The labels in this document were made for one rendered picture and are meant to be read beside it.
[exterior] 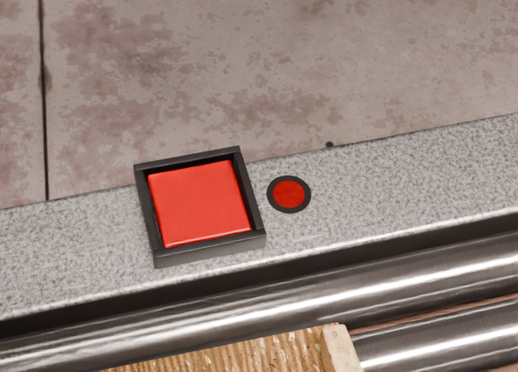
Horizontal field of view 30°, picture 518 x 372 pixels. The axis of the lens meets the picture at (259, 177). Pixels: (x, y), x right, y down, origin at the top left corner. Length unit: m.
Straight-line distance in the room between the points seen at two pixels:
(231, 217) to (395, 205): 0.12
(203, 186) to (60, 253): 0.11
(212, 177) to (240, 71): 1.27
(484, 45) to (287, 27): 0.41
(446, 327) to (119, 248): 0.22
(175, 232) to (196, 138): 1.19
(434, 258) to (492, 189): 0.08
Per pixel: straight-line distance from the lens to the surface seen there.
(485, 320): 0.65
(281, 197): 0.68
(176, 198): 0.66
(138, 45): 1.98
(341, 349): 0.58
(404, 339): 0.64
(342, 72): 1.96
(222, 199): 0.66
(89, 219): 0.67
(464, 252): 0.67
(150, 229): 0.64
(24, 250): 0.67
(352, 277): 0.65
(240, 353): 0.60
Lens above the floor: 1.49
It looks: 56 degrees down
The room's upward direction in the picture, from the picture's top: 6 degrees clockwise
